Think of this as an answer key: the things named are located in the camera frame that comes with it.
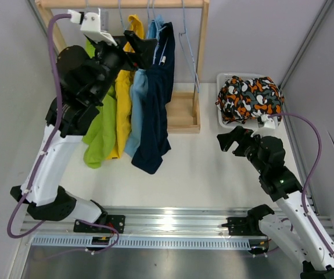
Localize orange camouflage patterned shorts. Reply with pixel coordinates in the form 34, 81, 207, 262
216, 76, 284, 124

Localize navy blue shorts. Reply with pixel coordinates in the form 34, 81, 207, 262
132, 22, 175, 174

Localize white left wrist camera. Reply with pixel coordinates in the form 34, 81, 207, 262
67, 9, 118, 47

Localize blue hanger of camouflage shorts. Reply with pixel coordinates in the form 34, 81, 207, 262
178, 0, 200, 93

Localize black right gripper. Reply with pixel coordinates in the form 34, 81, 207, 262
217, 126, 267, 175

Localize slotted cable duct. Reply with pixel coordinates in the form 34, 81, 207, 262
31, 235, 265, 251

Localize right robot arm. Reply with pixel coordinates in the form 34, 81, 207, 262
217, 126, 334, 278

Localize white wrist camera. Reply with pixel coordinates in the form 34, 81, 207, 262
67, 9, 118, 47
251, 115, 279, 137

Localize blue hanger of navy shorts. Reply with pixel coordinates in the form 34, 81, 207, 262
148, 1, 168, 66

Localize light blue shorts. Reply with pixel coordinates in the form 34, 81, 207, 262
124, 15, 156, 158

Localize lime green shorts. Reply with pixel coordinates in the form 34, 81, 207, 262
81, 39, 118, 169

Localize wooden clothes rack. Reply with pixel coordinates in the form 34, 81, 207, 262
34, 0, 210, 134

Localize blue hanger of light shorts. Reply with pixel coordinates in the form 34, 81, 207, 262
146, 0, 153, 38

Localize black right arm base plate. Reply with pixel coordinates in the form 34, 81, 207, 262
221, 217, 261, 236

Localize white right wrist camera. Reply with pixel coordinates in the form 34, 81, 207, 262
251, 115, 279, 137

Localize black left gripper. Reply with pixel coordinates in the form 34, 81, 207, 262
93, 30, 160, 102

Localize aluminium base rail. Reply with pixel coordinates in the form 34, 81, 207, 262
19, 206, 334, 235

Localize blue hanger of yellow shorts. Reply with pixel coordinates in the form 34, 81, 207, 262
117, 0, 130, 31

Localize white plastic basket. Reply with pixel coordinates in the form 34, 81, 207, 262
217, 73, 265, 130

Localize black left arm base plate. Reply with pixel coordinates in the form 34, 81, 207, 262
73, 214, 125, 234

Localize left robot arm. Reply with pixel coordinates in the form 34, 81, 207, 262
10, 30, 157, 233

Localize yellow shorts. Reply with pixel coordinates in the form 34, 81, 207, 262
106, 15, 145, 160

